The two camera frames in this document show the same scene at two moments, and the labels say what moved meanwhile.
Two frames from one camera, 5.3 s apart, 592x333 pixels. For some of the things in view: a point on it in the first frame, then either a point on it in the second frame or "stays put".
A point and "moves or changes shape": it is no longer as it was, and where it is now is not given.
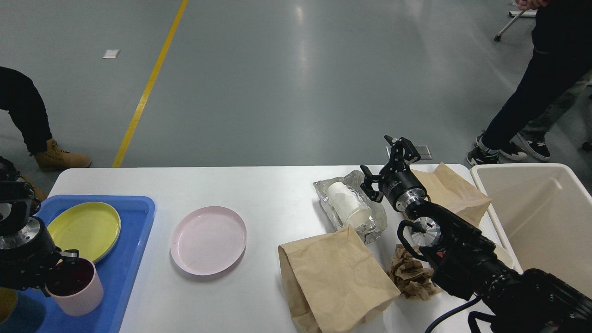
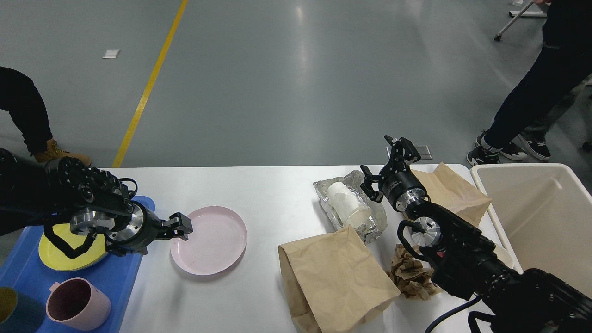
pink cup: [76, 289] moves or changes shape
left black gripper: [27, 253] to [145, 226]
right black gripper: [402, 188] stays put
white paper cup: [353, 212] stays put
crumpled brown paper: [413, 278] stays put
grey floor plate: [424, 152] stays put
